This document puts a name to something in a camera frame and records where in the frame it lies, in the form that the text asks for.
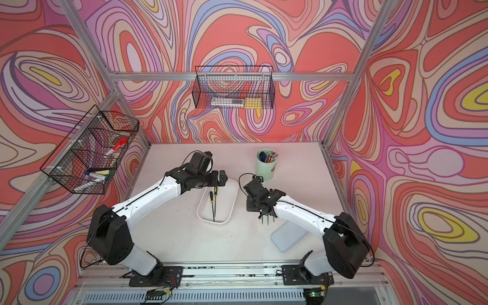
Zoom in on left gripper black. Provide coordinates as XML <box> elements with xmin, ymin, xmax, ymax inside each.
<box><xmin>195</xmin><ymin>168</ymin><xmax>229</xmax><ymax>188</ymax></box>

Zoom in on clear case in basket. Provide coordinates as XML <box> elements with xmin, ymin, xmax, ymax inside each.
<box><xmin>210</xmin><ymin>97</ymin><xmax>245</xmax><ymax>108</ymax></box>

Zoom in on file tool four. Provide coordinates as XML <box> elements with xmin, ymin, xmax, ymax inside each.
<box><xmin>213</xmin><ymin>186</ymin><xmax>218</xmax><ymax>222</ymax></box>

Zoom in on red marker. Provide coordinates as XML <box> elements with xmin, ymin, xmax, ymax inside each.
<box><xmin>104</xmin><ymin>138</ymin><xmax>128</xmax><ymax>158</ymax></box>

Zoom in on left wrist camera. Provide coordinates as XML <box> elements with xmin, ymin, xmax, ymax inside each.
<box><xmin>186</xmin><ymin>151</ymin><xmax>213</xmax><ymax>175</ymax></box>

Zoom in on yellow box in basket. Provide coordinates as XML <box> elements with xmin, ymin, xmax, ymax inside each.
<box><xmin>244</xmin><ymin>97</ymin><xmax>263</xmax><ymax>109</ymax></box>

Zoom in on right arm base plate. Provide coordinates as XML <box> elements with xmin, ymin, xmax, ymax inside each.
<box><xmin>276</xmin><ymin>265</ymin><xmax>334</xmax><ymax>287</ymax></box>

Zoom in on black wire basket left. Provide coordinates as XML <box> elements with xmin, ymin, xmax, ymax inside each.
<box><xmin>40</xmin><ymin>105</ymin><xmax>139</xmax><ymax>194</ymax></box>

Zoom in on green marker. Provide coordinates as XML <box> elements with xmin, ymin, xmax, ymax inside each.
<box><xmin>95</xmin><ymin>170</ymin><xmax>115</xmax><ymax>177</ymax></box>

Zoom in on white plastic storage box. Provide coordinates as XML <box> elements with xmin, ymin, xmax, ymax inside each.
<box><xmin>196</xmin><ymin>179</ymin><xmax>240</xmax><ymax>225</ymax></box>

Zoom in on green pen cup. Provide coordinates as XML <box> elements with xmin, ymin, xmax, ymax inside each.
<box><xmin>255</xmin><ymin>149</ymin><xmax>277</xmax><ymax>181</ymax></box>

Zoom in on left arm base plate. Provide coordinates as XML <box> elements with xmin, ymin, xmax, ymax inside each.
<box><xmin>129</xmin><ymin>264</ymin><xmax>184</xmax><ymax>288</ymax></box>

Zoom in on pens in cup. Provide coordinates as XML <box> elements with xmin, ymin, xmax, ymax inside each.
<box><xmin>258</xmin><ymin>151</ymin><xmax>278</xmax><ymax>163</ymax></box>

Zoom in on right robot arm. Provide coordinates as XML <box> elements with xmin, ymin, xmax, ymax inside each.
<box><xmin>243</xmin><ymin>188</ymin><xmax>370</xmax><ymax>280</ymax></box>

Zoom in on blue white marker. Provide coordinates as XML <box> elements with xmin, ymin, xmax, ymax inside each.
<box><xmin>85</xmin><ymin>172</ymin><xmax>109</xmax><ymax>182</ymax></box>

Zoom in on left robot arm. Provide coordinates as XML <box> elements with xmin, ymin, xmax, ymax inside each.
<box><xmin>86</xmin><ymin>167</ymin><xmax>228</xmax><ymax>276</ymax></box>

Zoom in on translucent box lid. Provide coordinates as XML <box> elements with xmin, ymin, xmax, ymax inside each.
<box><xmin>270</xmin><ymin>222</ymin><xmax>308</xmax><ymax>253</ymax></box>

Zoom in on black wire basket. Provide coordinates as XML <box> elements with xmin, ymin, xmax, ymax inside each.
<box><xmin>192</xmin><ymin>64</ymin><xmax>275</xmax><ymax>109</ymax></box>
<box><xmin>40</xmin><ymin>105</ymin><xmax>139</xmax><ymax>194</ymax></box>

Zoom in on black wire basket back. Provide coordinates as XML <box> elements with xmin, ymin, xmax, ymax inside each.
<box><xmin>192</xmin><ymin>64</ymin><xmax>275</xmax><ymax>109</ymax></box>

